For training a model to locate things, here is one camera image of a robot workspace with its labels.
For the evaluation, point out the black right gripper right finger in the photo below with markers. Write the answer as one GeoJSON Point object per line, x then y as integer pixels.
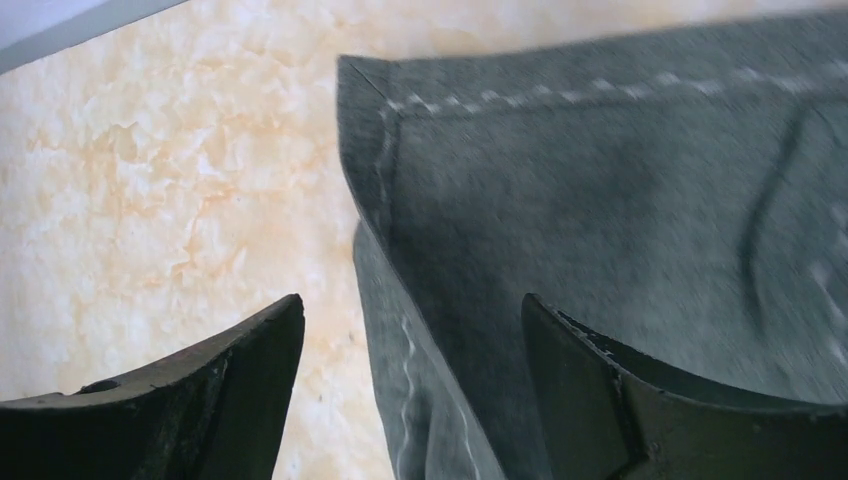
{"type": "Point", "coordinates": [609, 411]}

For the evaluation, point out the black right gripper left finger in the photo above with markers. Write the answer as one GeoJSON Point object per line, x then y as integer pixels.
{"type": "Point", "coordinates": [214, 410]}

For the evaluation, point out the grey cloth napkin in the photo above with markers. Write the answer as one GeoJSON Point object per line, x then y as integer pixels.
{"type": "Point", "coordinates": [683, 192]}

